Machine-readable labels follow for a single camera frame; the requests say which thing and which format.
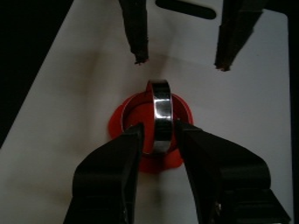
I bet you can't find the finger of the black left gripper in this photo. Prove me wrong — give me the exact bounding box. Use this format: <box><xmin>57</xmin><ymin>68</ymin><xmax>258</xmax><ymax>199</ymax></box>
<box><xmin>117</xmin><ymin>0</ymin><xmax>151</xmax><ymax>66</ymax></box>
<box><xmin>213</xmin><ymin>0</ymin><xmax>271</xmax><ymax>73</ymax></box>

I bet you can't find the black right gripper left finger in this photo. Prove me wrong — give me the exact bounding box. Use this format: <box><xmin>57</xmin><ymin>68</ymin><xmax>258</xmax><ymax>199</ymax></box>
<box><xmin>63</xmin><ymin>122</ymin><xmax>145</xmax><ymax>224</ymax></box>

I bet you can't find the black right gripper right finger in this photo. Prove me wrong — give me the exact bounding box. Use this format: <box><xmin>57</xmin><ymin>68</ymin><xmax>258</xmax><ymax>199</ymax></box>
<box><xmin>173</xmin><ymin>119</ymin><xmax>292</xmax><ymax>224</ymax></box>

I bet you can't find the round metal ring cutter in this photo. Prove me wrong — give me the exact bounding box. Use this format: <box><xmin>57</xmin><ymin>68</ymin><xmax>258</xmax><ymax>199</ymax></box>
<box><xmin>144</xmin><ymin>79</ymin><xmax>175</xmax><ymax>156</ymax></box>

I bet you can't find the red flat dough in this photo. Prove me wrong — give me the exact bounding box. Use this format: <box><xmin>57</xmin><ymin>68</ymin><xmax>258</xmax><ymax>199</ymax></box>
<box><xmin>107</xmin><ymin>90</ymin><xmax>195</xmax><ymax>175</ymax></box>

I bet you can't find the white cutting board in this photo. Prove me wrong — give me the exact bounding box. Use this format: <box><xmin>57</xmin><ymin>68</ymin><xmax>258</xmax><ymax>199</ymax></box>
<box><xmin>0</xmin><ymin>0</ymin><xmax>295</xmax><ymax>224</ymax></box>

